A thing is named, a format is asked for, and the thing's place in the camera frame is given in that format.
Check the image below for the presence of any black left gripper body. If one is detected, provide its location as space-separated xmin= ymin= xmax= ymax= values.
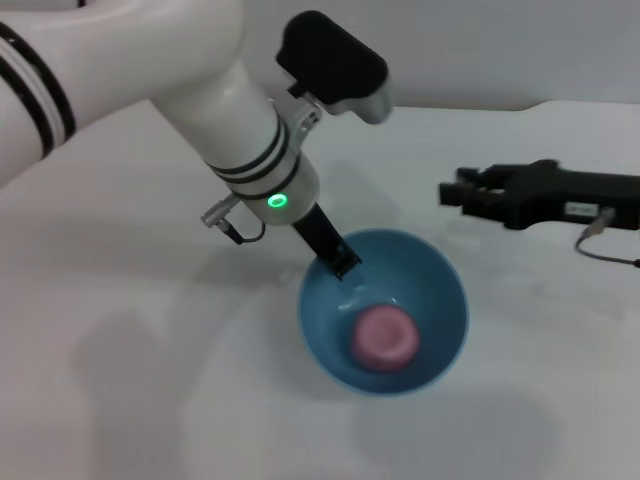
xmin=292 ymin=205 xmax=346 ymax=266

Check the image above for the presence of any pink peach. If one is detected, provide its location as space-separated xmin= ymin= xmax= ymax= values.
xmin=349 ymin=305 xmax=420 ymax=372

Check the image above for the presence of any left arm connector cable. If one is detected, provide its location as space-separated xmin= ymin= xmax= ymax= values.
xmin=200 ymin=193 xmax=267 ymax=246

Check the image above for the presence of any arm connector cable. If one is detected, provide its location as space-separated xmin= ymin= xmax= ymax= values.
xmin=574 ymin=207 xmax=640 ymax=269
xmin=200 ymin=193 xmax=267 ymax=246

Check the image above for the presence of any right arm connector cable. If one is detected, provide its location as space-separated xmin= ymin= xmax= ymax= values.
xmin=574 ymin=207 xmax=640 ymax=269

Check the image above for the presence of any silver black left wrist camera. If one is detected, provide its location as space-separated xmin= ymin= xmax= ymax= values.
xmin=275 ymin=10 xmax=394 ymax=125

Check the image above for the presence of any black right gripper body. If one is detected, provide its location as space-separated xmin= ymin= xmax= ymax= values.
xmin=477 ymin=159 xmax=640 ymax=231

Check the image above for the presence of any blue bowl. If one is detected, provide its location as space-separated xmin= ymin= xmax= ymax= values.
xmin=297 ymin=228 xmax=470 ymax=396

